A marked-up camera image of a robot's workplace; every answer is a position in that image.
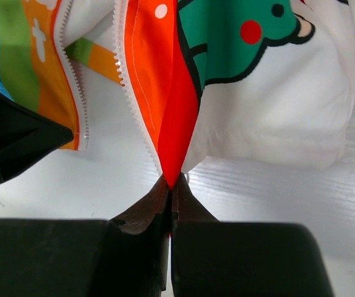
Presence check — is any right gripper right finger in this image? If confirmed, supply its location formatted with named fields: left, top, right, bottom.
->
left=171, top=174, right=334, bottom=296

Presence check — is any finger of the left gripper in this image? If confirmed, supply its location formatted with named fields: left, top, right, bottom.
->
left=0, top=93, right=73, bottom=184

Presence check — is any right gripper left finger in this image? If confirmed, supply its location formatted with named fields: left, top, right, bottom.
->
left=0, top=178, right=169, bottom=296

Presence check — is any rainbow red white jacket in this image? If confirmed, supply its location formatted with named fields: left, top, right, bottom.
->
left=0, top=1, right=355, bottom=186

